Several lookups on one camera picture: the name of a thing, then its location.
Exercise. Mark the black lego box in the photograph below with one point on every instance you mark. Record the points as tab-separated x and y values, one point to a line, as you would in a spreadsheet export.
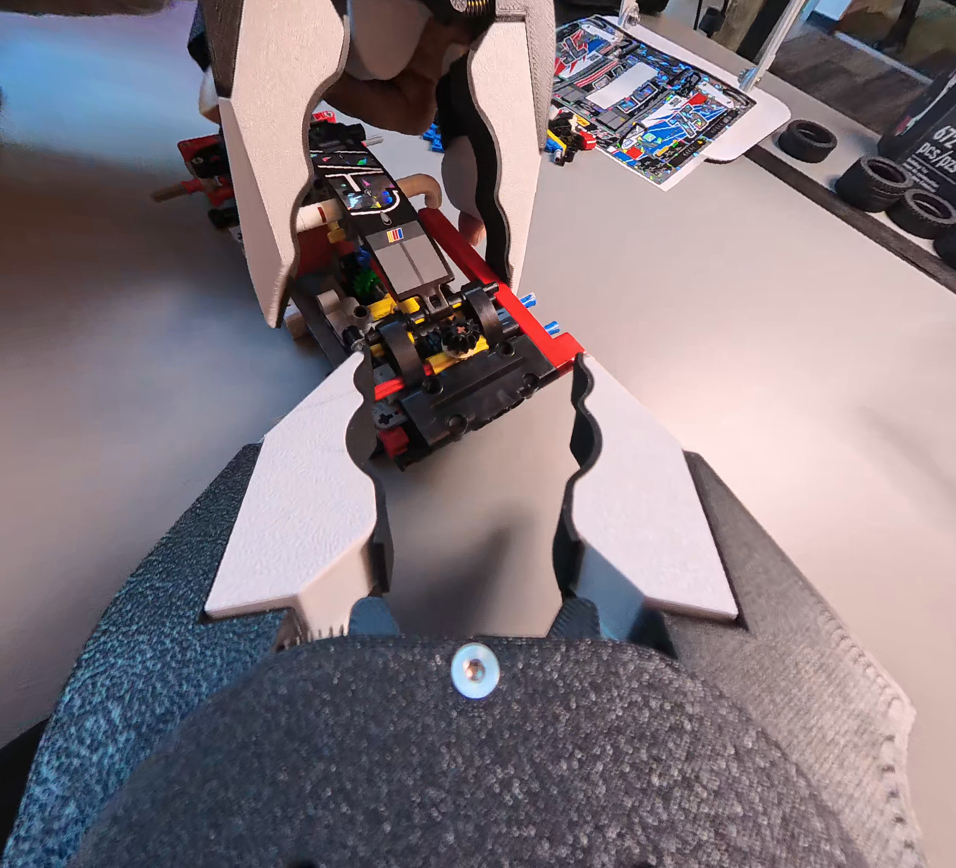
926	121

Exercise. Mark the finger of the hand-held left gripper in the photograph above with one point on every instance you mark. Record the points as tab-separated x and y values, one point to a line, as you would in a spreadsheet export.
276	99
515	121

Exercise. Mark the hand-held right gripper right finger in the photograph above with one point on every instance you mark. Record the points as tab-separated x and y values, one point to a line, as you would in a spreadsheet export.
650	524

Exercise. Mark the red black lego beam assembly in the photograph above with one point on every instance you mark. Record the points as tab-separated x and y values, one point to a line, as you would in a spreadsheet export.
478	390

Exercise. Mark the lego race car model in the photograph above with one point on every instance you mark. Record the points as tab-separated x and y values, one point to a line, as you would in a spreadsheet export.
403	256

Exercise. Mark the pile of mixed lego pieces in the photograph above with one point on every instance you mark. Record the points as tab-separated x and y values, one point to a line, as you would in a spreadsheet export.
560	136

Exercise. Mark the holographic sticker sheet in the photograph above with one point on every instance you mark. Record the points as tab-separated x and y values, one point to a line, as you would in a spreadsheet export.
650	99

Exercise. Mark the white stand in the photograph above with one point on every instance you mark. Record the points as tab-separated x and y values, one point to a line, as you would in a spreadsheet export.
754	129

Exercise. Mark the black rubber tire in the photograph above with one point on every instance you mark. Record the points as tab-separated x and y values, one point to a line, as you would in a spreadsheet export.
926	215
870	188
947	245
806	144

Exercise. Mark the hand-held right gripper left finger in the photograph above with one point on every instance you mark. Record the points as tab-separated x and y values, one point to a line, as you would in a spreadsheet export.
299	524

